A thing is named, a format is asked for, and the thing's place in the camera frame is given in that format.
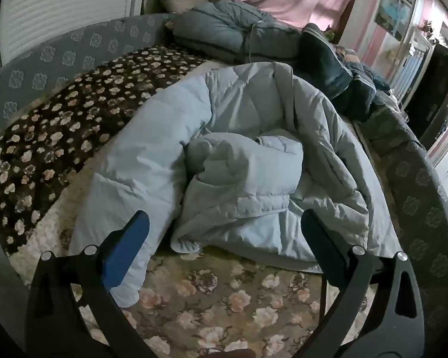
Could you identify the green fabric item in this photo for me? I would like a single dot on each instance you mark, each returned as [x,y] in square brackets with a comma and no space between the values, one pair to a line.
[329,34]

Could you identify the black door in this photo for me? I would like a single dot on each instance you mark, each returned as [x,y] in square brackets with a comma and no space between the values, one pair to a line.
[433,82]

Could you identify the artificial flowers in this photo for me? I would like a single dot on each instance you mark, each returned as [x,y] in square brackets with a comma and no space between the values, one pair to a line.
[429,30]

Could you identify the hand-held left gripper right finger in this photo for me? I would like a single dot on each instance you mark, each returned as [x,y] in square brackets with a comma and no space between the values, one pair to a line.
[317,238]

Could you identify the light blue down jacket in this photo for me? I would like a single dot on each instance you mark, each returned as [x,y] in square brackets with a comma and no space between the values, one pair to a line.
[227,138]

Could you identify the dark blue striped quilt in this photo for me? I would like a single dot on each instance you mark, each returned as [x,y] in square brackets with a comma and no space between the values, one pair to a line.
[328,71]

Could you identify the framed wall poster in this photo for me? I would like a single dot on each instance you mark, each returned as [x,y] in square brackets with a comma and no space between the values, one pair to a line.
[394,9]

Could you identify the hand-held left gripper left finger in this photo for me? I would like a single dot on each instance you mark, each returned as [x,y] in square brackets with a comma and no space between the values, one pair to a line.
[128,246]

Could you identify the beige floral striped blanket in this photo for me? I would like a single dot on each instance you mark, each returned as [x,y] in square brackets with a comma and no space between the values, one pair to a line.
[216,305]

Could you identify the dark brown floral fleece blanket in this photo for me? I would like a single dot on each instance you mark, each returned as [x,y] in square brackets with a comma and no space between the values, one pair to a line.
[59,126]

